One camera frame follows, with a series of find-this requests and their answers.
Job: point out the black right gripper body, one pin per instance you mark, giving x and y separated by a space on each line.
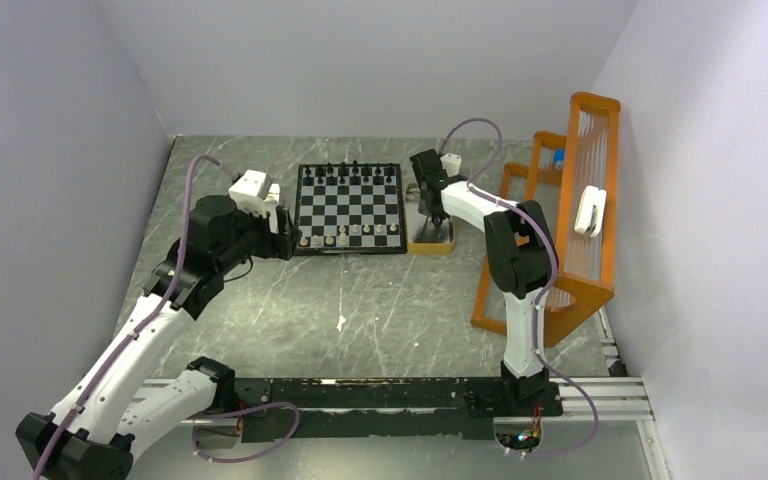
430 210

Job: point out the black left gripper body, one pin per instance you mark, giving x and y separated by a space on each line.
261 241

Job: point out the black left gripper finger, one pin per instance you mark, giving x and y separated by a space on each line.
294 236
285 228

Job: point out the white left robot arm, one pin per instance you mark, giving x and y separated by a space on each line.
98 431

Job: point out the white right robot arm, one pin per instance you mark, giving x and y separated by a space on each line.
521 258

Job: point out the black white chess board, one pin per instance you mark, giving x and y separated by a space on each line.
328 210

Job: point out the yellow tray of white pieces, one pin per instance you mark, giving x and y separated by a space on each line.
422 235

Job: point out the silver metal tray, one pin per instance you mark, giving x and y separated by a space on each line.
274 195

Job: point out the blue cap bottle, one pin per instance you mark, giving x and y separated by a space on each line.
558 159

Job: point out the orange wooden rack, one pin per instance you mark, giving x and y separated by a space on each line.
587 265

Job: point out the white clip object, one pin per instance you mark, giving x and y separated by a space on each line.
590 213

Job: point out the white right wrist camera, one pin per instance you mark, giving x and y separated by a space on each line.
451 164

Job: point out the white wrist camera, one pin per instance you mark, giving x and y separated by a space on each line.
249 193
451 164

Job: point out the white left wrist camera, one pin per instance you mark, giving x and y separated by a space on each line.
249 193

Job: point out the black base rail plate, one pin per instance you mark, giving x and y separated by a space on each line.
315 408

